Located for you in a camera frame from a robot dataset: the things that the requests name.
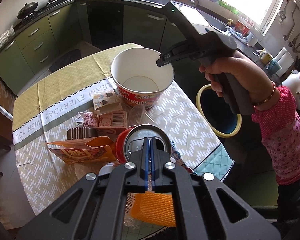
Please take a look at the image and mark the red soda can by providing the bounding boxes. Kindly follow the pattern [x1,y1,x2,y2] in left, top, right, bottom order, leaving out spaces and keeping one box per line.
[114,124,172,164]

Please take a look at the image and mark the pink white milk carton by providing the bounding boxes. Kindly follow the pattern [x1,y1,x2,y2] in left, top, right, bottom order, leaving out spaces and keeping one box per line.
[75,111,128,128]

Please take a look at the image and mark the orange snack box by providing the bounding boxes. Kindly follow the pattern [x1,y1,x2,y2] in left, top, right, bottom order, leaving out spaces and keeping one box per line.
[46,136,117,164]

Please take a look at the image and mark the small white illustrated carton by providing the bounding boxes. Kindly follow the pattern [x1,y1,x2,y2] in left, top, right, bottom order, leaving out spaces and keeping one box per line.
[93,88,122,116]

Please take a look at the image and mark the red white instant noodle cup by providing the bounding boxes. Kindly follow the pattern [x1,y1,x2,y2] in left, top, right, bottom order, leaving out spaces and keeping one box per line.
[110,48,174,109]

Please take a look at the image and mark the right forearm pink sleeve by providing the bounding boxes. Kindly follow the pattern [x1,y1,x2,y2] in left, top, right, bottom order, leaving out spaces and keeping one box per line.
[252,86,300,185]

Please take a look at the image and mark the yellow rimmed blue trash bin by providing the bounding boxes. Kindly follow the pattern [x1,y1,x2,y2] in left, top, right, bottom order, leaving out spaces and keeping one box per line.
[196,85,242,138]

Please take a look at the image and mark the green kitchen cabinets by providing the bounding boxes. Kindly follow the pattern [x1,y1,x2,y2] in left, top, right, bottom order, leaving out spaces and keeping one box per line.
[0,0,206,95]

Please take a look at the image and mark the right hand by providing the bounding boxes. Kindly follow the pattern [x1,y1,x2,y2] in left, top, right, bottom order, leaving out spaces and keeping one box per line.
[199,51,280,111]

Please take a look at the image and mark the clear plastic cup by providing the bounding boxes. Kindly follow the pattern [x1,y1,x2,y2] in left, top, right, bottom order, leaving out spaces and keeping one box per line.
[128,104,154,127]

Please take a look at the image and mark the red container on counter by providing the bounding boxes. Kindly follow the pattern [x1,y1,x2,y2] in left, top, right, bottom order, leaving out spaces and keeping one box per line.
[235,20,250,37]

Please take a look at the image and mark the yellow mug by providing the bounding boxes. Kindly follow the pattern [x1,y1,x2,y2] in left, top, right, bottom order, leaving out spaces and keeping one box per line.
[259,50,273,65]

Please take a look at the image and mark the dark brown ribbed tray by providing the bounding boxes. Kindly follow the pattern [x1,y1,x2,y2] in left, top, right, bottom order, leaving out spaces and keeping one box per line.
[66,127,98,140]

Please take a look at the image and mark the teal mug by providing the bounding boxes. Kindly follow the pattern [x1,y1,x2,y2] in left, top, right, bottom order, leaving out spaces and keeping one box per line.
[268,59,282,75]

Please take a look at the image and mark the patterned tablecloth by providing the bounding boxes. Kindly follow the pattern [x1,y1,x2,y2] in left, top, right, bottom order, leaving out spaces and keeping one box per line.
[13,43,234,214]

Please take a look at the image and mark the black wok on stove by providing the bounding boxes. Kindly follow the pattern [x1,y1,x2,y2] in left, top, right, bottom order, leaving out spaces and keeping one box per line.
[17,2,38,20]

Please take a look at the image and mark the beaded bracelet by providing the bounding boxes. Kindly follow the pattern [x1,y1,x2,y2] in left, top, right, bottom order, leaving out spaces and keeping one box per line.
[252,80,276,106]

